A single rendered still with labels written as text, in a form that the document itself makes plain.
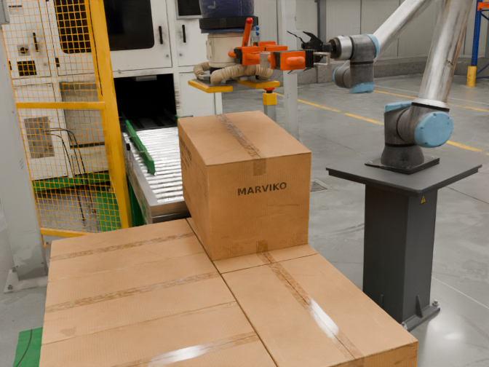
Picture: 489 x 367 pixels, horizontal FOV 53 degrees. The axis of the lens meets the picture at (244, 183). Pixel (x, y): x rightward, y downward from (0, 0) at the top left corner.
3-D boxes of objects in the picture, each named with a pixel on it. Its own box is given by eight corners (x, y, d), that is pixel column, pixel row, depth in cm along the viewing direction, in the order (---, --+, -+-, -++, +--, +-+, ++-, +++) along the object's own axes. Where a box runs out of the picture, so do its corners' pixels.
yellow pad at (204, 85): (188, 84, 211) (186, 73, 209) (210, 82, 214) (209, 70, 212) (207, 93, 180) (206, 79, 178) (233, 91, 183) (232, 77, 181)
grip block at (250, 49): (233, 64, 176) (232, 46, 174) (259, 62, 179) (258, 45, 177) (241, 65, 168) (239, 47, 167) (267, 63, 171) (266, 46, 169)
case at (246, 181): (183, 197, 239) (177, 118, 223) (260, 186, 250) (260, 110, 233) (211, 262, 187) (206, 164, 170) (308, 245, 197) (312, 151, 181)
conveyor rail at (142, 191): (116, 146, 449) (113, 126, 443) (121, 145, 451) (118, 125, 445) (153, 242, 239) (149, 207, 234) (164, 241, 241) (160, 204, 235)
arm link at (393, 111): (407, 135, 229) (407, 97, 224) (429, 140, 212) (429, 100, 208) (378, 140, 225) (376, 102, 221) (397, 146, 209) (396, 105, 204)
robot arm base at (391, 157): (399, 154, 235) (399, 134, 232) (434, 159, 219) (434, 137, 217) (372, 162, 226) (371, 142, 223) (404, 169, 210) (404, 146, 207)
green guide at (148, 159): (117, 130, 445) (116, 120, 443) (129, 129, 449) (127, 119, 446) (138, 175, 300) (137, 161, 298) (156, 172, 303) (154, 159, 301)
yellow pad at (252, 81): (230, 81, 216) (229, 69, 215) (251, 79, 219) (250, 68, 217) (255, 89, 185) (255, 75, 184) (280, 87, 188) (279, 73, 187)
